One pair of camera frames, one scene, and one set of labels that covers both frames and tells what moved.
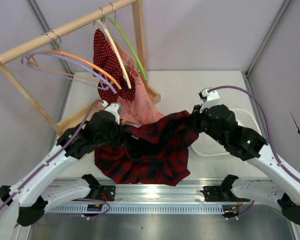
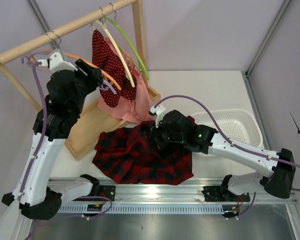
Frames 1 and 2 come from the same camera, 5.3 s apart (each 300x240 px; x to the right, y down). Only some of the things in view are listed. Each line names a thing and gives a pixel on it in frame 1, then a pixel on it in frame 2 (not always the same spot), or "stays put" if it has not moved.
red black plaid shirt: x=158 y=154 stays put
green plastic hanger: x=132 y=50 stays put
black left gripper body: x=114 y=132 -> x=89 y=72
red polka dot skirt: x=104 y=56 stays put
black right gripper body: x=197 y=120 -> x=154 y=133
